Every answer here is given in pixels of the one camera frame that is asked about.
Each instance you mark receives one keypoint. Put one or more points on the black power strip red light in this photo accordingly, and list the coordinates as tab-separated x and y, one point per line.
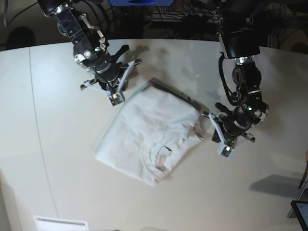
188	19

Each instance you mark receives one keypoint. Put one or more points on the grey tablet stand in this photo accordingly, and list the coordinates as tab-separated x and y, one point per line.
303	196

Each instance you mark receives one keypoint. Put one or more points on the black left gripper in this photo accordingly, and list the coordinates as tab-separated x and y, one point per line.
229	131

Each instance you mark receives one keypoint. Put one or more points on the blue box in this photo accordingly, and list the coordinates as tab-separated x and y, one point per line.
141	2

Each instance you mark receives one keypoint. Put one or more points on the white paper sheet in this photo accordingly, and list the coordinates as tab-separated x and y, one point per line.
56	224

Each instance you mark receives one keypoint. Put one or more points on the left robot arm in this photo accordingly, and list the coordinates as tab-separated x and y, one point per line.
234	25

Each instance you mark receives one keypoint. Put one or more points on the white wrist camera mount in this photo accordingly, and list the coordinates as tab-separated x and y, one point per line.
116	97
223	149

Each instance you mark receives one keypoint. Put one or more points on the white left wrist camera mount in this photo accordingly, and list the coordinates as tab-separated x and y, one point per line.
223	149

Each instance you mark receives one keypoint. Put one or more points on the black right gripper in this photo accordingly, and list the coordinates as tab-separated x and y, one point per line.
109	79

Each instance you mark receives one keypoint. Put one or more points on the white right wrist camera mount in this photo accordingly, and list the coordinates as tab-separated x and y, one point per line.
116	97

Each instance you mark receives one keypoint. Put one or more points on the white T-shirt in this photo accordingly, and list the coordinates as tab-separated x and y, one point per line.
156	127

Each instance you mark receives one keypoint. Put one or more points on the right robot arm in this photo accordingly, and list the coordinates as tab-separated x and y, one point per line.
89	43

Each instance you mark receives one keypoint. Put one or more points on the dark tablet screen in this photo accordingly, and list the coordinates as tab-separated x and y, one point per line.
300	209

